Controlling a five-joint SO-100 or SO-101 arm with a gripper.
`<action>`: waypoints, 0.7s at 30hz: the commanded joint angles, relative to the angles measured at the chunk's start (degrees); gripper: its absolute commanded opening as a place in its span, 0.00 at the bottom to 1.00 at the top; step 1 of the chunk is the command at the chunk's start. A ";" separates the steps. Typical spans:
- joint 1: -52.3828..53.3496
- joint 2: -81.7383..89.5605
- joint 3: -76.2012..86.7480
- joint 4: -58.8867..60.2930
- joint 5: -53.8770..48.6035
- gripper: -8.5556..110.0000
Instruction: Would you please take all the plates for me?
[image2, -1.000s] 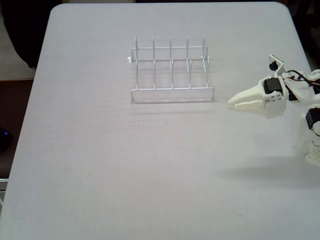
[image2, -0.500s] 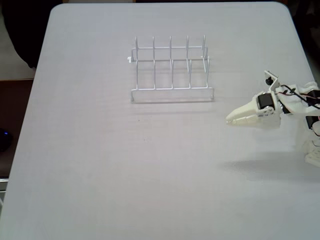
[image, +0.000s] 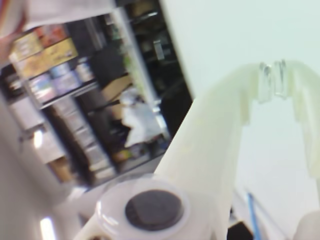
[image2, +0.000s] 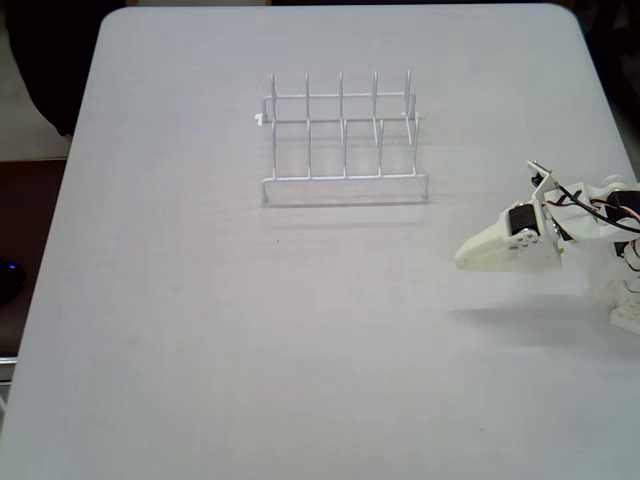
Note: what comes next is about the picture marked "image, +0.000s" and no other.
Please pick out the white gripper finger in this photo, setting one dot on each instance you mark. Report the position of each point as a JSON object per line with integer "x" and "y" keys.
{"x": 200, "y": 150}
{"x": 307, "y": 105}

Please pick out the white crumpled plastic bag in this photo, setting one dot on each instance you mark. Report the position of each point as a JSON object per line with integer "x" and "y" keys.
{"x": 141, "y": 125}

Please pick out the shelf with boxed goods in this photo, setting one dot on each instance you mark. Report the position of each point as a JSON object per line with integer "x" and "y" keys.
{"x": 50, "y": 82}

